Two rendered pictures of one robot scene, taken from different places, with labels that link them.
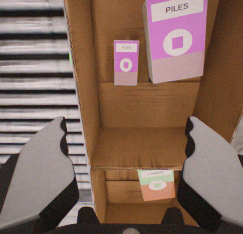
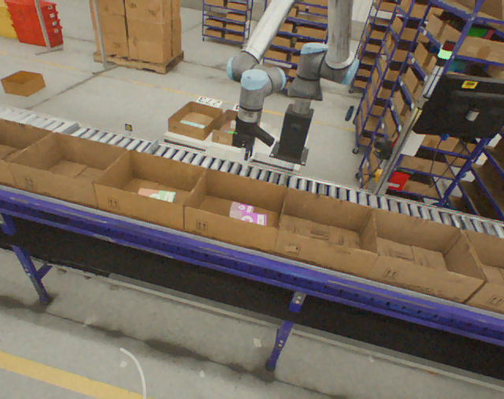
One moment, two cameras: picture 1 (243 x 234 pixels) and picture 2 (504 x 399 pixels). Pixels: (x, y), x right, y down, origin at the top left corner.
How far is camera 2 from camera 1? 1.26 m
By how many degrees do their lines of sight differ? 52
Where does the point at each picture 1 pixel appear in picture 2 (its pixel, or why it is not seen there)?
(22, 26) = not seen: hidden behind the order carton
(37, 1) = not seen: hidden behind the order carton
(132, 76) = (235, 207)
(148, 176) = (166, 195)
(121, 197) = (135, 185)
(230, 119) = (211, 215)
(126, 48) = (249, 209)
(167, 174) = not seen: hidden behind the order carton
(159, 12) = (260, 217)
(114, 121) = (207, 201)
